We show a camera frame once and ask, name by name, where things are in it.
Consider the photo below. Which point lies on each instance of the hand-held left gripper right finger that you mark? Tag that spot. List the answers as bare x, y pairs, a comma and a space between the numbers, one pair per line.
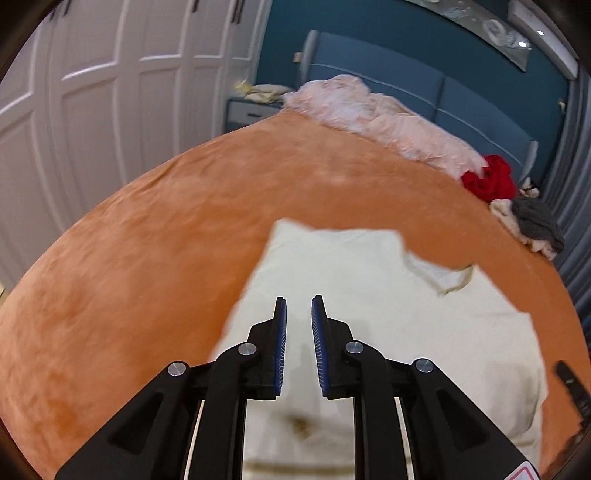
317, 350

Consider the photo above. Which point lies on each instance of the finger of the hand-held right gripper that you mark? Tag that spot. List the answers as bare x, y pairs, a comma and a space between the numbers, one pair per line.
570, 381

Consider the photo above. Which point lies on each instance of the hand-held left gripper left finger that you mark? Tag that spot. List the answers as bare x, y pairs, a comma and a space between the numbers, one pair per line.
280, 350

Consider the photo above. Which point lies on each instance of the cream quilted jacket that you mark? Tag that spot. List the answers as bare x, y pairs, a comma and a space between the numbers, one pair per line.
369, 286

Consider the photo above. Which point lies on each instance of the grey garment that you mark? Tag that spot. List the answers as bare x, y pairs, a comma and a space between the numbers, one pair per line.
535, 219

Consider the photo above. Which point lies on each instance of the orange bed blanket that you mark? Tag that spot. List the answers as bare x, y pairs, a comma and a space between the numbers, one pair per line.
138, 254

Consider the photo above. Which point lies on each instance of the beige garment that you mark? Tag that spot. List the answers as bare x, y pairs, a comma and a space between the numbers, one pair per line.
501, 210

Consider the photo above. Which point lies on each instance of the grey striped curtain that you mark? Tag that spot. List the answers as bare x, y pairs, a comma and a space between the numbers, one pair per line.
575, 184

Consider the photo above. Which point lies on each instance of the red garment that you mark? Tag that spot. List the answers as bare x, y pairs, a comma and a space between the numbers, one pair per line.
489, 182

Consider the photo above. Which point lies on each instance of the blue-grey nightstand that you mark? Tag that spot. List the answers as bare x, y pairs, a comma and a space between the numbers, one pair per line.
240, 115

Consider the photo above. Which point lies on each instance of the pink fluffy blanket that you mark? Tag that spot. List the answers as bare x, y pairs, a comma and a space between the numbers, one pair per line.
378, 115

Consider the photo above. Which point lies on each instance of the pale yellow cloth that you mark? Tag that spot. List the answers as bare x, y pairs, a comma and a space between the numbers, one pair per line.
263, 94

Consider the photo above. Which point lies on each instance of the blue padded headboard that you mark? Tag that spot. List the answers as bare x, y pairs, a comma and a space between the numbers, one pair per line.
401, 60

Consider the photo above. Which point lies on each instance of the white panelled wardrobe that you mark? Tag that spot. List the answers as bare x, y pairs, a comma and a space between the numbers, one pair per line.
92, 92

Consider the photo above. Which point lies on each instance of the silver wall picture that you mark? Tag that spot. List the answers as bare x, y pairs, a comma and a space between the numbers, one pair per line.
498, 32

